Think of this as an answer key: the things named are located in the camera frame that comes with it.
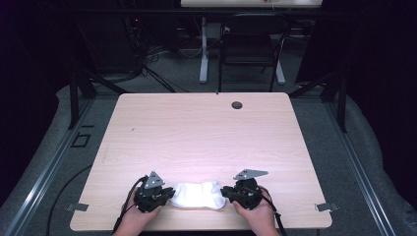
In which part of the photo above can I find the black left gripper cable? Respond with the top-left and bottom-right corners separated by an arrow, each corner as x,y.
112,175 -> 149,234

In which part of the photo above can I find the person's left hand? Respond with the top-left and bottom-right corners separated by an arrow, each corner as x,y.
121,189 -> 163,236

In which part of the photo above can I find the black floor cable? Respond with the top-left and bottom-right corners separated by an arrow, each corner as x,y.
45,163 -> 93,236

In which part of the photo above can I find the black metal stand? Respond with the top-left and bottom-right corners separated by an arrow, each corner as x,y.
67,68 -> 131,131
288,67 -> 348,134

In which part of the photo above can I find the aluminium floor rail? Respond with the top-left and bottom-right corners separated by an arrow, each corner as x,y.
3,97 -> 96,236
323,99 -> 397,236

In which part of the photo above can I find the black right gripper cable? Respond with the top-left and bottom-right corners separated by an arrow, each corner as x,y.
260,186 -> 288,236

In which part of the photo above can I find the person's right hand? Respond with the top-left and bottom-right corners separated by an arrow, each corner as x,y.
231,186 -> 280,236

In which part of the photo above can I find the bundle of floor cables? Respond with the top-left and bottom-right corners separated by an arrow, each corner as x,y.
122,16 -> 191,93

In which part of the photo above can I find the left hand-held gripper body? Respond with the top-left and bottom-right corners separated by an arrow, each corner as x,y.
133,170 -> 166,213

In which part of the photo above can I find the white sock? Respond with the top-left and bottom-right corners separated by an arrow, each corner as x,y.
200,179 -> 227,211
168,181 -> 210,209

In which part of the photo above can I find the black folding chair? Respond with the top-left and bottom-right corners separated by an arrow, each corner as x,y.
217,13 -> 292,93

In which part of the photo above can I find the white desk with legs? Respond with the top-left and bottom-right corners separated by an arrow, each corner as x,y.
180,0 -> 324,86

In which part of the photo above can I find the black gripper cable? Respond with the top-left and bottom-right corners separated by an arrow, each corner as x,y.
260,186 -> 288,236
112,175 -> 149,234

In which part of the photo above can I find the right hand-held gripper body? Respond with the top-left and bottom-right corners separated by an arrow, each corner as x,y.
229,168 -> 269,211

